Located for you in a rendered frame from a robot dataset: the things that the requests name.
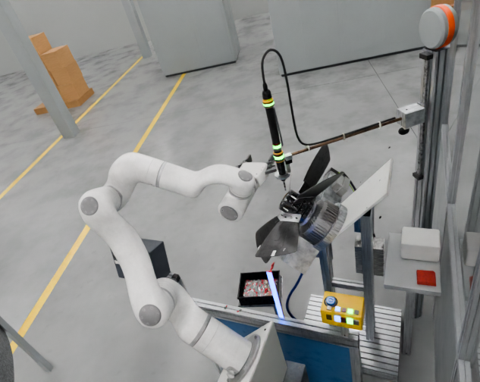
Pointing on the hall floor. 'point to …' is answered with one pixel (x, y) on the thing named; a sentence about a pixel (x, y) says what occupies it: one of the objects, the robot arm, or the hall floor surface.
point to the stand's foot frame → (383, 335)
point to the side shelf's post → (408, 322)
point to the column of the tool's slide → (421, 201)
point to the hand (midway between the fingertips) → (261, 158)
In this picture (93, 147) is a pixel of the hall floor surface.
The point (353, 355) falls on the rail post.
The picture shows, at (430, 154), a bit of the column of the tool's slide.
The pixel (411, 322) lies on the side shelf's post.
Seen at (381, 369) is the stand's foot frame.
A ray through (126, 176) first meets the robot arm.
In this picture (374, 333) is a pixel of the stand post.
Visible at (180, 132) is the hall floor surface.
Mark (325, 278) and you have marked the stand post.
